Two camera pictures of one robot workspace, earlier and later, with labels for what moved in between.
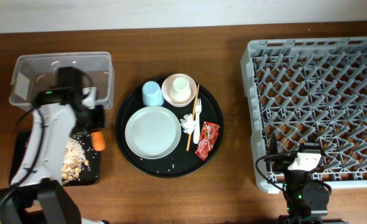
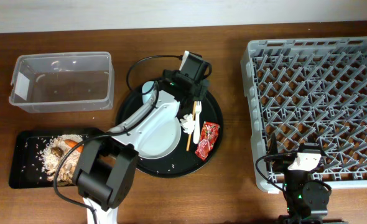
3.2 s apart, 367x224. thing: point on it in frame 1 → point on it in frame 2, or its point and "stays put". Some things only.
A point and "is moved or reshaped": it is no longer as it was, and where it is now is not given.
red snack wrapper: [209, 134] stays put
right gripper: [283, 161] stays put
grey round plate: [152, 132] stays put
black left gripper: [101, 123] → [201, 89]
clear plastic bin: [32, 73] stays put
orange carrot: [98, 140] is moved or reshaped
